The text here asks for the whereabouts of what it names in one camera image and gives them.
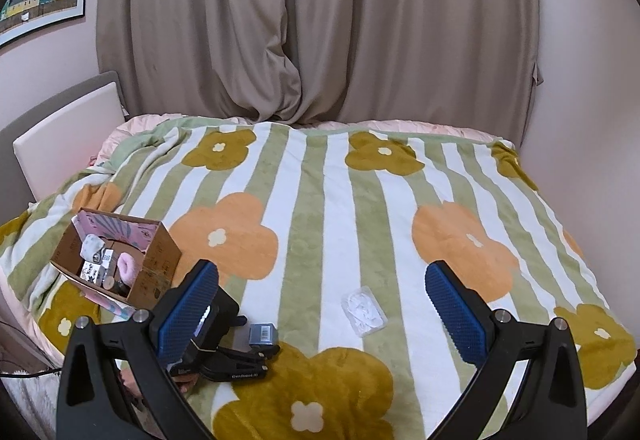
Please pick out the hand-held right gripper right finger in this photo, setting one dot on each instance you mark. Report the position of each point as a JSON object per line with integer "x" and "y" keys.
{"x": 455, "y": 315}

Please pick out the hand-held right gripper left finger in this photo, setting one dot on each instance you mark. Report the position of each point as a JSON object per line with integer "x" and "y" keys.
{"x": 187, "y": 315}

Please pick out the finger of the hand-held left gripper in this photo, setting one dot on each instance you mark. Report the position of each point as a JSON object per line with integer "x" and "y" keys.
{"x": 250, "y": 352}
{"x": 239, "y": 321}

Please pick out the small grey box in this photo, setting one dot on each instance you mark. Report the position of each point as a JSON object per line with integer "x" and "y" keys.
{"x": 262, "y": 334}

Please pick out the cardboard box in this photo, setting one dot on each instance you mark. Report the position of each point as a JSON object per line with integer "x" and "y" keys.
{"x": 160, "y": 260}

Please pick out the clear plastic packet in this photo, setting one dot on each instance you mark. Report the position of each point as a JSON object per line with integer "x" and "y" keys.
{"x": 364, "y": 311}

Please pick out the white sock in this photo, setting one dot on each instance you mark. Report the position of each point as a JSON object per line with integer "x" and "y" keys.
{"x": 94, "y": 247}

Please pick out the person's left hand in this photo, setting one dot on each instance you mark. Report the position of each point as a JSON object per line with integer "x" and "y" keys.
{"x": 187, "y": 383}

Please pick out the striped floral blanket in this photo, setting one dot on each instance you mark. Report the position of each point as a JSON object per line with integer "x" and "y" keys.
{"x": 325, "y": 220}

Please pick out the white fluffy rug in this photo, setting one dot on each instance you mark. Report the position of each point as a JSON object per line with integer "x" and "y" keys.
{"x": 35, "y": 410}

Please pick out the white headboard cushion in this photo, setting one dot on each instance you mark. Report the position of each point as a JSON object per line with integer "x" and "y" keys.
{"x": 65, "y": 140}

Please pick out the grey bed headboard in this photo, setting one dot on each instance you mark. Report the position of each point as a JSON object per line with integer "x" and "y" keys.
{"x": 10, "y": 140}

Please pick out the beige curtain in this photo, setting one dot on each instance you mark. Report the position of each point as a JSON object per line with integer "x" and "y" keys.
{"x": 325, "y": 20}

